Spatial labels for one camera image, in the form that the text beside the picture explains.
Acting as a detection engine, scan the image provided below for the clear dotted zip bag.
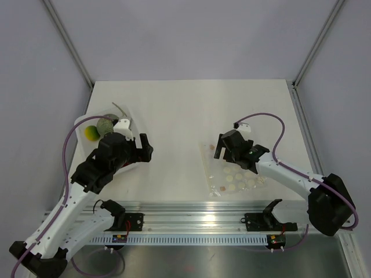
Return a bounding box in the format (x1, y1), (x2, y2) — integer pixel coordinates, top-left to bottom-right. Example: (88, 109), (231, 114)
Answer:
(199, 143), (268, 197)

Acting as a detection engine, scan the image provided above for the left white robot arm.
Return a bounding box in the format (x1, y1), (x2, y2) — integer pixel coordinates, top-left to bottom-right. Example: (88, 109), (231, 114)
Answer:
(9, 132), (153, 277)

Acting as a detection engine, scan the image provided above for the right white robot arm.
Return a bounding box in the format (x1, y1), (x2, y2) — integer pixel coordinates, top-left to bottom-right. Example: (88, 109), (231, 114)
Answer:
(214, 129), (355, 236)

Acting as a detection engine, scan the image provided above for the green netted melon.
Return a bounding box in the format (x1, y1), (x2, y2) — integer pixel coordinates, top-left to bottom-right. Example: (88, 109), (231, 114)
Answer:
(96, 114), (120, 137)

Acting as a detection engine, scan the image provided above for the white perforated plastic basket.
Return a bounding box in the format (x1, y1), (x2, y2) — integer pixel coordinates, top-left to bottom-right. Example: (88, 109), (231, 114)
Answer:
(75, 104), (141, 160)

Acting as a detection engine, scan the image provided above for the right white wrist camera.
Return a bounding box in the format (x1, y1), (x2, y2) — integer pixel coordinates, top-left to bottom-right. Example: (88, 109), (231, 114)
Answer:
(233, 122), (252, 134)

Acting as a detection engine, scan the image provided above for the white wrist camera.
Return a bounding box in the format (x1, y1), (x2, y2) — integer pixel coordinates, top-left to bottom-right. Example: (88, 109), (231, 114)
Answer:
(233, 122), (252, 134)
(114, 118), (134, 140)

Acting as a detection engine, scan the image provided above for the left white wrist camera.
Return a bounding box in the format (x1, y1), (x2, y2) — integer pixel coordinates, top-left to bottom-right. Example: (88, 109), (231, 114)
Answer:
(114, 118), (134, 140)

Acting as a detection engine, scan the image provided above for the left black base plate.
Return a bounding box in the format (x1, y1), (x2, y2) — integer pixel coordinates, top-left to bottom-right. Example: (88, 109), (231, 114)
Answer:
(107, 213), (144, 232)

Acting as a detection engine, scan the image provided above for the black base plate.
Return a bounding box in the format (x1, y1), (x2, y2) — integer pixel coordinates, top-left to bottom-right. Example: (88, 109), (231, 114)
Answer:
(240, 213), (298, 232)
(107, 213), (144, 232)

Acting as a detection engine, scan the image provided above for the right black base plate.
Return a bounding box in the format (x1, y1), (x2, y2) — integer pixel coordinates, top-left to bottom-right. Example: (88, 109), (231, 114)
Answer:
(240, 213), (298, 232)

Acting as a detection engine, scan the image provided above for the white slotted cable duct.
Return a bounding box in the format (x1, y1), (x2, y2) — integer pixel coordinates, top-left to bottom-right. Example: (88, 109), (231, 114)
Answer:
(88, 235), (268, 246)

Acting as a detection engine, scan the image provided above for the left aluminium frame post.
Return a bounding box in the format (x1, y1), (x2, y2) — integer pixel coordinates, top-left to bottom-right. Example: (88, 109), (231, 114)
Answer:
(41, 0), (94, 92)

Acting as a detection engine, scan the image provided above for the aluminium frame post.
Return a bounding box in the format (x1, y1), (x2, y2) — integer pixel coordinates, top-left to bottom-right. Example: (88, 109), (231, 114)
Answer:
(292, 0), (347, 90)
(41, 0), (94, 92)

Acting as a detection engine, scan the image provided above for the right aluminium frame post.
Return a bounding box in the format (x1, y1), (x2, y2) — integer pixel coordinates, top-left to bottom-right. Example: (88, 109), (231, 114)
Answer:
(292, 0), (347, 90)

